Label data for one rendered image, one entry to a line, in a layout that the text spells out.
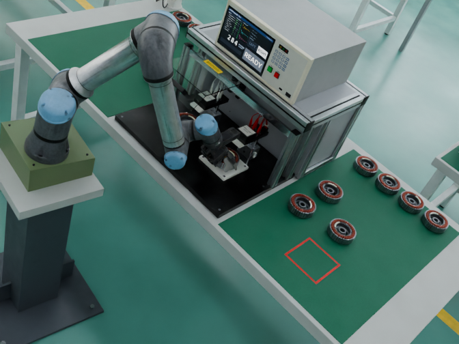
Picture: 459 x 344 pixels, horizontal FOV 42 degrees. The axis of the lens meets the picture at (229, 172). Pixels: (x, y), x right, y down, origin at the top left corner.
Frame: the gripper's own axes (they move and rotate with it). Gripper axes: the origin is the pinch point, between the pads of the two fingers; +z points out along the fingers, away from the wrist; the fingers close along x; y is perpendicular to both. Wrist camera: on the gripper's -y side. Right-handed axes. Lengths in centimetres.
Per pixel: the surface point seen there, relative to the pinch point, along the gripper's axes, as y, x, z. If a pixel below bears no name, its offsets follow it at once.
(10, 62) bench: 33, -162, 50
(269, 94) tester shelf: -26.1, 2.0, -19.6
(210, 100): -12.5, -21.4, -6.2
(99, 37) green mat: -4, -98, 9
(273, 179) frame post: -7.1, 19.6, 3.7
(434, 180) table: -80, 54, 81
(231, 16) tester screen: -38, -29, -30
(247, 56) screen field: -31.6, -15.2, -22.2
